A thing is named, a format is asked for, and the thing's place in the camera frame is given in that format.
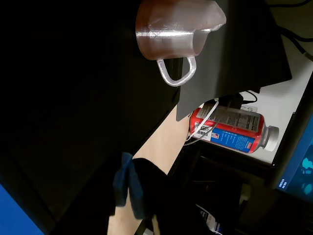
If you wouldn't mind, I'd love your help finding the black cable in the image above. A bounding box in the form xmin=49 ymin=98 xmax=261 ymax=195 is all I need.
xmin=266 ymin=0 xmax=313 ymax=62
xmin=241 ymin=90 xmax=259 ymax=105

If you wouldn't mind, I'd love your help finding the computer monitor blue screen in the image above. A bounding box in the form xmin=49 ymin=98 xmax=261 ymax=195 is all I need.
xmin=268 ymin=70 xmax=313 ymax=204

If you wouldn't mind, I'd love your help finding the black work mat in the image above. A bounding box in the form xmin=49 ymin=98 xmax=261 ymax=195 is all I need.
xmin=0 ymin=0 xmax=183 ymax=235

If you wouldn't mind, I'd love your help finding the red drink bottle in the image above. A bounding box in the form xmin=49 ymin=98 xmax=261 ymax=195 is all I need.
xmin=189 ymin=104 xmax=280 ymax=154

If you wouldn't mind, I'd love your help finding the translucent pink plastic kettle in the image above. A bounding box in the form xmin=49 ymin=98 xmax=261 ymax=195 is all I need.
xmin=135 ymin=0 xmax=227 ymax=88

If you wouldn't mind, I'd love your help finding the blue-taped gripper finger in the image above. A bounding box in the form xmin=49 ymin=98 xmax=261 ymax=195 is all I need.
xmin=129 ymin=157 xmax=177 ymax=235
xmin=112 ymin=152 xmax=134 ymax=208

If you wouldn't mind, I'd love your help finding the blue surface sheet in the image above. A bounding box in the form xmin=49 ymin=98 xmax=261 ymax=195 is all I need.
xmin=0 ymin=182 xmax=45 ymax=235

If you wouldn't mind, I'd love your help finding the thin grey cable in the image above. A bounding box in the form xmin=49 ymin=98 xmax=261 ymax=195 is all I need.
xmin=183 ymin=105 xmax=231 ymax=147

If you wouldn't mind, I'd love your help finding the dark package white label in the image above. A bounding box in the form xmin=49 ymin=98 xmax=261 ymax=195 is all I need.
xmin=195 ymin=202 xmax=224 ymax=235

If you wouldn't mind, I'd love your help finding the white plastic strap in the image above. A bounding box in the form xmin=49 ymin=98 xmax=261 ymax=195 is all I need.
xmin=189 ymin=98 xmax=220 ymax=138

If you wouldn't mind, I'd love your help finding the small clear label card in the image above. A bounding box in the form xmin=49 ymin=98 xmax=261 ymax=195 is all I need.
xmin=240 ymin=105 xmax=260 ymax=114

